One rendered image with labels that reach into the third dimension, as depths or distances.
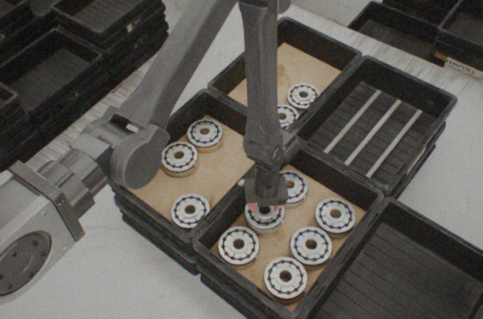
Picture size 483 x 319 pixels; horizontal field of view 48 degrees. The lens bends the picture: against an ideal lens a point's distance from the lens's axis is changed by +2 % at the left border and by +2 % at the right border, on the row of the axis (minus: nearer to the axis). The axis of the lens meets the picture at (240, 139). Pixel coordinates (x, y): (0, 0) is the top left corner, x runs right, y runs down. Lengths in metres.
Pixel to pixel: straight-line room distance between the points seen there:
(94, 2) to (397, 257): 1.82
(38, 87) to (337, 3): 1.80
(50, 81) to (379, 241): 1.62
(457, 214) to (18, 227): 1.27
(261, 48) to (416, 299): 0.72
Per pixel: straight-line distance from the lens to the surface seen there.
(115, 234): 1.60
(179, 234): 1.30
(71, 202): 0.74
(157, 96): 0.80
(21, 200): 0.72
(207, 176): 1.49
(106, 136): 0.80
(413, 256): 1.43
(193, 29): 0.83
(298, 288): 1.31
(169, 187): 1.49
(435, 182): 1.72
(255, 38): 0.98
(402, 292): 1.38
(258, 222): 1.36
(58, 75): 2.52
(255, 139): 1.12
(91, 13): 2.61
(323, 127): 1.61
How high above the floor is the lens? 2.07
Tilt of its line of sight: 52 degrees down
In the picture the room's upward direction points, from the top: 2 degrees counter-clockwise
